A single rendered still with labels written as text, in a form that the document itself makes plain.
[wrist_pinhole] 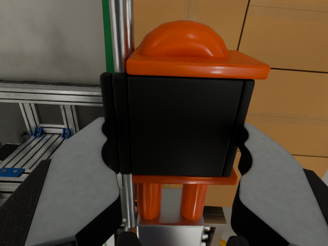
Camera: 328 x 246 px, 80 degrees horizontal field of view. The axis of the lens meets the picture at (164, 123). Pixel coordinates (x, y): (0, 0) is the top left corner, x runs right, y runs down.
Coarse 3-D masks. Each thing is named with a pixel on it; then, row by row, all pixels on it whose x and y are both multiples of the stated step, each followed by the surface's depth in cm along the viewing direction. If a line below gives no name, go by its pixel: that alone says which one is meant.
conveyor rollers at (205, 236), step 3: (123, 222) 122; (123, 225) 122; (120, 228) 127; (207, 228) 123; (210, 228) 123; (117, 231) 126; (120, 231) 126; (204, 231) 130; (117, 234) 127; (204, 234) 128; (207, 234) 128; (204, 237) 127; (207, 237) 127; (204, 240) 134; (201, 243) 132; (204, 243) 132
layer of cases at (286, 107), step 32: (160, 0) 66; (192, 0) 66; (224, 0) 66; (256, 0) 66; (288, 0) 66; (320, 0) 66; (224, 32) 71; (256, 32) 71; (288, 32) 71; (320, 32) 70; (288, 64) 76; (320, 64) 76; (256, 96) 82; (288, 96) 82; (320, 96) 82; (288, 128) 89; (320, 128) 89; (320, 160) 97; (224, 192) 109
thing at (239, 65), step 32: (128, 64) 10; (160, 64) 10; (192, 64) 10; (224, 64) 10; (256, 64) 10; (128, 96) 11; (160, 96) 11; (192, 96) 11; (224, 96) 11; (160, 128) 12; (192, 128) 12; (224, 128) 12; (160, 160) 13; (192, 160) 13; (224, 160) 13
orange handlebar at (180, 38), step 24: (168, 24) 11; (192, 24) 11; (144, 48) 11; (168, 48) 11; (192, 48) 11; (216, 48) 11; (144, 192) 16; (192, 192) 16; (144, 216) 18; (192, 216) 18
